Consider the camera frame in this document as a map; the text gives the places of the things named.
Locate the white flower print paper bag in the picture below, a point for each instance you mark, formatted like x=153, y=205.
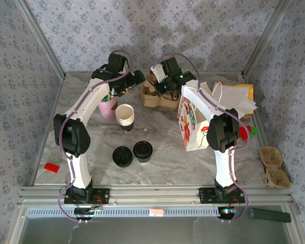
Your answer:
x=190, y=137

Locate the black paper coffee cup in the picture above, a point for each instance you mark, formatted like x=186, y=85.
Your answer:
x=143, y=160

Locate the cardboard cup carrier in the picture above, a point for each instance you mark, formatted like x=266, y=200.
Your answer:
x=272, y=157

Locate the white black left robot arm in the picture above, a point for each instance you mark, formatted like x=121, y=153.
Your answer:
x=73, y=132

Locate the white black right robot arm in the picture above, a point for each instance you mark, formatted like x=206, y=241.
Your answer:
x=223, y=129

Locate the green wrapped straw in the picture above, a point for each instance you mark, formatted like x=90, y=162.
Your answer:
x=106, y=97

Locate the stack of paper cups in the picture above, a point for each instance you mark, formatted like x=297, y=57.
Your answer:
x=124, y=113

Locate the pink straw holder cup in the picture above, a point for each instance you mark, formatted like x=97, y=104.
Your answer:
x=108, y=109

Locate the pile of white napkins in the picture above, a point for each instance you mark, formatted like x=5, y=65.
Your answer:
x=239, y=99

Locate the stack of black lids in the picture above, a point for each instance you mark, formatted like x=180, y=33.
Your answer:
x=122, y=156

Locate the yellow paper envelope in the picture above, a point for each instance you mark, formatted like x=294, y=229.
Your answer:
x=251, y=91

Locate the large red toy brick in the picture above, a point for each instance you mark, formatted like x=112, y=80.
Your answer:
x=244, y=132

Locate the green toy brick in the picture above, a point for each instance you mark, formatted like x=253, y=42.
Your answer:
x=254, y=131

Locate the pink white sticker label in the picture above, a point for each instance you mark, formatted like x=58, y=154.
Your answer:
x=156, y=212

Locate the small red toy brick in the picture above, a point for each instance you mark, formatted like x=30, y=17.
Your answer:
x=51, y=167

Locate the aluminium frame post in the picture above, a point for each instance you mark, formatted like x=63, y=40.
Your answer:
x=266, y=38
x=41, y=38

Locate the aluminium mounting rail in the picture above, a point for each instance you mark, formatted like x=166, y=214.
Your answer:
x=155, y=195

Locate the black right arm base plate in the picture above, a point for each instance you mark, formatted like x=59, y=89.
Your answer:
x=206, y=195

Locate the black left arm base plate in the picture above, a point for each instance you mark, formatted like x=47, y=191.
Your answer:
x=103, y=195

